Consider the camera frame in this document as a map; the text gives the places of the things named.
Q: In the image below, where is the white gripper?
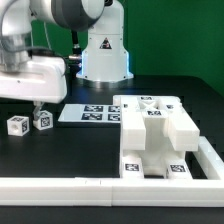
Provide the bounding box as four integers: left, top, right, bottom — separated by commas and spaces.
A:
0, 56, 67, 121

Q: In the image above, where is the white cube nut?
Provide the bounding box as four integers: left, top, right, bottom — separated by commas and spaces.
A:
7, 116, 30, 136
33, 110, 53, 130

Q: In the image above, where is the white cube nut front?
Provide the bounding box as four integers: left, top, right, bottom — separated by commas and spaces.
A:
7, 116, 30, 136

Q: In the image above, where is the white long chair back bar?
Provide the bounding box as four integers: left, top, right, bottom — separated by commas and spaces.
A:
113, 95, 200, 152

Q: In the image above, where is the white chair seat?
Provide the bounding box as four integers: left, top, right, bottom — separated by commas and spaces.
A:
120, 110, 185, 179

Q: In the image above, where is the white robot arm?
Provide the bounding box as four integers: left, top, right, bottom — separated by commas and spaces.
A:
0, 0, 133, 120

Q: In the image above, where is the white tag base sheet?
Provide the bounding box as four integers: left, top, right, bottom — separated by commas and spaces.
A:
58, 104, 120, 123

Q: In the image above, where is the white L-shaped fence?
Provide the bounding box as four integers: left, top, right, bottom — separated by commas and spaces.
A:
0, 137, 224, 207

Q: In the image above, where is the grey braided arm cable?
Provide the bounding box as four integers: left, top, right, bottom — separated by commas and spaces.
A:
26, 6, 71, 74

